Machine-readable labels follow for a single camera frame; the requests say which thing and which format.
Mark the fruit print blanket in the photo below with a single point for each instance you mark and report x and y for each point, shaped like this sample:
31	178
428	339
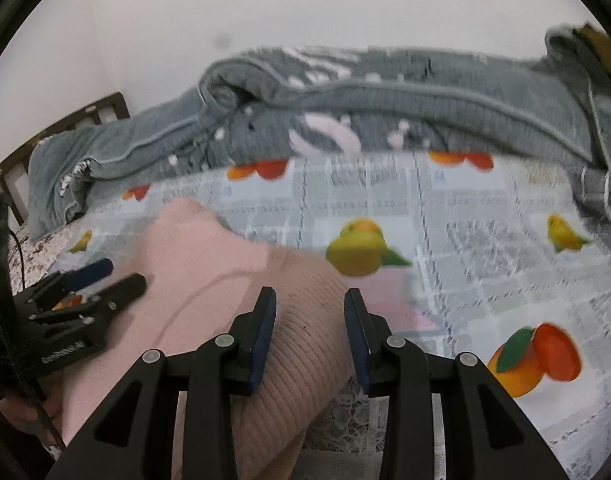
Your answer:
460	240

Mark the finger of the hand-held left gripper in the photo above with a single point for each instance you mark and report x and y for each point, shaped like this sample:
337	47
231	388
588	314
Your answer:
125	287
92	270

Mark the grey quilt with white print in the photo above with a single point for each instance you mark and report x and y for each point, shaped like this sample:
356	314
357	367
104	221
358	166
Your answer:
385	105

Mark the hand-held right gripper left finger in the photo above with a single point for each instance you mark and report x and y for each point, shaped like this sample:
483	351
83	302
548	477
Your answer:
262	332

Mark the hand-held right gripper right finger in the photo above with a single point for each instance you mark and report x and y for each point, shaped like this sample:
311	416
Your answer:
358	335

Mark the grey checked sheet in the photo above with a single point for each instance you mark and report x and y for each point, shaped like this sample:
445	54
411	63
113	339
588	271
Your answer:
593	192

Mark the dark wooden headboard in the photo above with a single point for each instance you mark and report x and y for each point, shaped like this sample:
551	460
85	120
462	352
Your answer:
60	122

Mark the pink knit sweater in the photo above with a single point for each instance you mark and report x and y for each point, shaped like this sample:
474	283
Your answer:
200	270

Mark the person's left hand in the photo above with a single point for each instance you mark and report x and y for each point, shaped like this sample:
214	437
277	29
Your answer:
25	410

